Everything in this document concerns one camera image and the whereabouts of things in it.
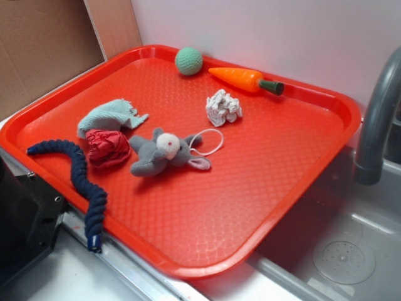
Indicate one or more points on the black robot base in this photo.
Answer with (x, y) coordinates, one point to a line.
(31, 214)

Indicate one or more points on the crumpled white paper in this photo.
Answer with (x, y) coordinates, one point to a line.
(222, 108)

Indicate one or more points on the crumpled red paper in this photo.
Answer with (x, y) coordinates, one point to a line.
(107, 148)

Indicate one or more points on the grey plush bunny toy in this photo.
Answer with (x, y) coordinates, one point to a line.
(166, 149)

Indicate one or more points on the red plastic tray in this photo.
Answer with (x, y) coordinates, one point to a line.
(188, 223)

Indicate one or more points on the orange plastic toy carrot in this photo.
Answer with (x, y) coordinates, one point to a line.
(247, 80)

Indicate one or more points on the green knitted ball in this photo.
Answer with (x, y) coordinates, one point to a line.
(188, 61)

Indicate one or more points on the light green cloth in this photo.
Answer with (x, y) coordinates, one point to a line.
(112, 115)

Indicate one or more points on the grey toy faucet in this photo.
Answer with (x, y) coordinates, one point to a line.
(380, 134)

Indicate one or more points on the grey toy sink basin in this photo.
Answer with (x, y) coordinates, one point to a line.
(340, 241)

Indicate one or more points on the brown cardboard box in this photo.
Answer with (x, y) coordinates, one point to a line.
(45, 44)

